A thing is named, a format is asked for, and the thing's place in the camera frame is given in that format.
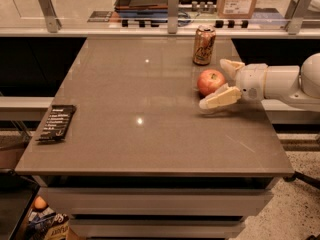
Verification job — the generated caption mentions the upper white drawer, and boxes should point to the upper white drawer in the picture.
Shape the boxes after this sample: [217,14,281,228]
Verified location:
[40,187,272,216]

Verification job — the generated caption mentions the red apple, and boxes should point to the red apple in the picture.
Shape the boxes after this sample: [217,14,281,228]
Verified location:
[197,69,226,96]

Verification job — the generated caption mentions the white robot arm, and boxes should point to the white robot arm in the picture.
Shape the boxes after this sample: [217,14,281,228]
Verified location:
[199,53,320,112]

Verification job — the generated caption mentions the white drawer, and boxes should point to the white drawer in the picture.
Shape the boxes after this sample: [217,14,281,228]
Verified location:
[40,187,272,216]
[71,220,244,239]

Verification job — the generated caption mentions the glass barrier panel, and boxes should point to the glass barrier panel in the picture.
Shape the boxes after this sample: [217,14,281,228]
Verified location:
[0,0,319,35]

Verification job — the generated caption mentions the orange fruit in bin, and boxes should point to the orange fruit in bin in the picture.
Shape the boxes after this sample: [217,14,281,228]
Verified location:
[34,196,48,211]

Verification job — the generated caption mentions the black rxbar chocolate bar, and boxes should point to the black rxbar chocolate bar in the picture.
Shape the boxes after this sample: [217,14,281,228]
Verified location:
[37,105,76,142]

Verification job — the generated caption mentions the gold soda can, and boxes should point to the gold soda can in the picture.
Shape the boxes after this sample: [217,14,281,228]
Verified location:
[193,25,216,65]

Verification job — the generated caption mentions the left metal glass bracket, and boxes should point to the left metal glass bracket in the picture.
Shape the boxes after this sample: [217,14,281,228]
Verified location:
[38,0,61,33]

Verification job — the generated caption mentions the middle metal glass bracket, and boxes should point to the middle metal glass bracket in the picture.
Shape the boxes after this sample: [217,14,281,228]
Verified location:
[167,0,179,34]

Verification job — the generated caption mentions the lower white drawer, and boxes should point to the lower white drawer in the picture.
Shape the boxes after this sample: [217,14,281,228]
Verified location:
[71,220,244,239]

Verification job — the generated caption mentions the stacked trays behind glass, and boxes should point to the stacked trays behind glass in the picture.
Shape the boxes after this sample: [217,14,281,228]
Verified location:
[114,0,168,18]

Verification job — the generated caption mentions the right metal glass bracket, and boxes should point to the right metal glass bracket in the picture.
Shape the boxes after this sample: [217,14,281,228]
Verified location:
[285,0,312,35]

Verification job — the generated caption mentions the snack bags in bin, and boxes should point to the snack bags in bin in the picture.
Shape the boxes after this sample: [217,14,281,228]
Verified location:
[24,207,69,240]

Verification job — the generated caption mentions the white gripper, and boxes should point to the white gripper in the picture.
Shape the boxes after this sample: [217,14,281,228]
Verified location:
[199,59,268,109]

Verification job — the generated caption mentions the cardboard box with label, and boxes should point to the cardboard box with label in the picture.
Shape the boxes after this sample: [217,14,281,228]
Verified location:
[216,0,257,19]

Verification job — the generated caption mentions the metal glass bracket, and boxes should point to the metal glass bracket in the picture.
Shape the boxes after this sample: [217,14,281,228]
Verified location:
[285,0,312,35]
[167,0,179,34]
[38,0,61,33]

